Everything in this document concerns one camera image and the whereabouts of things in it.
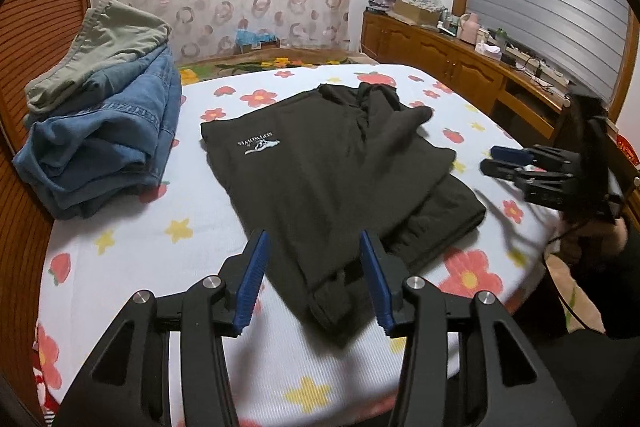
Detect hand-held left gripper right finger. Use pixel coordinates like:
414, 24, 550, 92
359, 229, 581, 427

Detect folded blue jeans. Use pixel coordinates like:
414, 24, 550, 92
12, 44, 183, 220

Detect black cable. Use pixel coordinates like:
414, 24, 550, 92
544, 237, 603, 334

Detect person's dark clothing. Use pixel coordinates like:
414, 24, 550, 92
515, 326, 640, 427

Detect blue packet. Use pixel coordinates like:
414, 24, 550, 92
232, 28, 281, 55

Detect brown floral blanket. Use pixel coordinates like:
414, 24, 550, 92
175, 47, 381, 85

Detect white floral bed sheet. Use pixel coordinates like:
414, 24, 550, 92
35, 63, 566, 427

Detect folded khaki pants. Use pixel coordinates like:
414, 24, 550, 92
24, 0, 173, 118

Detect pink kettle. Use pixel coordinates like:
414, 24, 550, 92
459, 13, 482, 44

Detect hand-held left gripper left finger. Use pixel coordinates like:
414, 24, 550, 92
52, 229, 271, 427

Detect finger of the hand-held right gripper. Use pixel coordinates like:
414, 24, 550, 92
479, 159, 576, 208
490, 145, 576, 168

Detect white power strip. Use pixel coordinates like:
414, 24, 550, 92
500, 44, 571, 84

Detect cardboard box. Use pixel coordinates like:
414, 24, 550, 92
390, 0, 444, 28

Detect wooden sideboard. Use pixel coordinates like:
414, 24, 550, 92
361, 9, 571, 142

